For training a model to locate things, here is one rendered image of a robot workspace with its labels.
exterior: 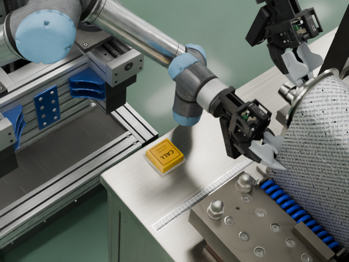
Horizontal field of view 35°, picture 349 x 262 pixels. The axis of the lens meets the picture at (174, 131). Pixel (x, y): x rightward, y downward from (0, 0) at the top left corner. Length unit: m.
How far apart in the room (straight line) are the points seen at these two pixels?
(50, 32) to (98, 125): 1.20
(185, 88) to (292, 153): 0.30
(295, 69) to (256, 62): 1.85
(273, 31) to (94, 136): 1.33
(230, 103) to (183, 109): 0.18
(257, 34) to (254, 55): 1.84
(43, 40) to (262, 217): 0.59
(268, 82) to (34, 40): 0.73
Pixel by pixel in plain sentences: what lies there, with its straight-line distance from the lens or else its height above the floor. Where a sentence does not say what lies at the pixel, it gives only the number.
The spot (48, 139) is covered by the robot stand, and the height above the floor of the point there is 0.21.
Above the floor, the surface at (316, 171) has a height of 1.16.
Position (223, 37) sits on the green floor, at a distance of 3.06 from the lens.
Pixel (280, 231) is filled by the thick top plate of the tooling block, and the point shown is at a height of 1.03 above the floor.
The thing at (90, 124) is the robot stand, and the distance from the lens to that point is 2.33.
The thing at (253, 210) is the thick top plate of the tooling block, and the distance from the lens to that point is 1.21.
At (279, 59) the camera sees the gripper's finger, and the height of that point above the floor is 1.30.
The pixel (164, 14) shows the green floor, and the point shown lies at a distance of 3.14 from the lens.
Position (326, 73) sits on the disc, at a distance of 1.09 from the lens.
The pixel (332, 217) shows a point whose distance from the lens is 1.19.
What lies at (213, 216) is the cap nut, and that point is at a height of 1.04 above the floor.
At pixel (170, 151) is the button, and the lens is 1.39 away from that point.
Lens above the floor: 2.06
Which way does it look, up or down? 53 degrees down
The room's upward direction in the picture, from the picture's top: 9 degrees clockwise
